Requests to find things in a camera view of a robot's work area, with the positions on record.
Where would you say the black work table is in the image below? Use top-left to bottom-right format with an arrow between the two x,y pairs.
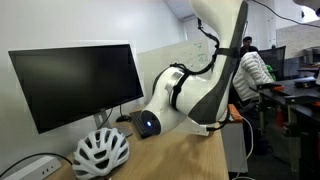
256,78 -> 320,180

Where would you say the black keyboard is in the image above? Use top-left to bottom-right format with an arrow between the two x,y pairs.
129,110 -> 154,140

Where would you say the beige partition panel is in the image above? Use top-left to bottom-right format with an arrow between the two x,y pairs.
275,19 -> 320,59

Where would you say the black mesh office chair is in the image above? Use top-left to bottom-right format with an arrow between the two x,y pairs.
258,45 -> 287,79

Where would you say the black box device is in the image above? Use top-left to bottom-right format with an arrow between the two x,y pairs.
293,76 -> 318,89

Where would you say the white cabinet with orange top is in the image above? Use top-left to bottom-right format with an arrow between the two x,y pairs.
220,103 -> 249,174

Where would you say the white cable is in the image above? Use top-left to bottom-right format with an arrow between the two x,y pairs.
237,114 -> 256,180

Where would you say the silver monitor stand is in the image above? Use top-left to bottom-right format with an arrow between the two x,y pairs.
92,110 -> 134,139

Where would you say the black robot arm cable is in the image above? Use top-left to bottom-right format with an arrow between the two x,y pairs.
169,18 -> 222,77

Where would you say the black power cable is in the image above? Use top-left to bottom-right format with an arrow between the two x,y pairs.
0,153 -> 73,178

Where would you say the white bicycle helmet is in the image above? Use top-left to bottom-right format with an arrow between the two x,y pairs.
71,127 -> 130,180

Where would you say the white puffer jacket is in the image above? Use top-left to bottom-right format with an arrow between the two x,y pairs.
231,50 -> 275,103

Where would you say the black computer monitor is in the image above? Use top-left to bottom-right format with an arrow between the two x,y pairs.
8,43 -> 144,135

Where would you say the green garment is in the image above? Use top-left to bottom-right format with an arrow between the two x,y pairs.
265,64 -> 278,82

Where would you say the standing person in black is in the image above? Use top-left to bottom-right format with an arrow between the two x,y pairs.
239,35 -> 259,58

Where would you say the white whiteboard divider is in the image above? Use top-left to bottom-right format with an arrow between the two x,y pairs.
136,39 -> 215,108

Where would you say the black overhead cable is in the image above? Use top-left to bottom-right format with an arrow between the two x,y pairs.
251,0 -> 320,29

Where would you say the white power strip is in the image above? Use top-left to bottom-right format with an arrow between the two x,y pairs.
3,155 -> 62,180

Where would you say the black computer mouse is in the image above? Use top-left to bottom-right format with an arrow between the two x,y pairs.
115,114 -> 132,123

